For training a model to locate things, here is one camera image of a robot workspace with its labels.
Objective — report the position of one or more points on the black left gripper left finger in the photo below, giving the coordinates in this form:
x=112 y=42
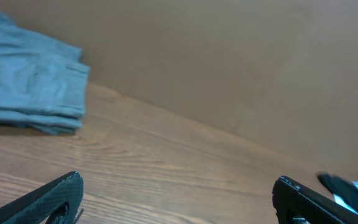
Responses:
x=56 y=202

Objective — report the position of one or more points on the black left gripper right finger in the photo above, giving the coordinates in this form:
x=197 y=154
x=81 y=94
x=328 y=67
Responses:
x=295 y=203

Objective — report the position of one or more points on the grey shorts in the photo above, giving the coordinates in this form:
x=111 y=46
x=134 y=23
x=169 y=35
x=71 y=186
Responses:
x=42 y=81

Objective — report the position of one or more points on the black polo shirt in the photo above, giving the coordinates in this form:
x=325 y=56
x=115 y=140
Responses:
x=340 y=187

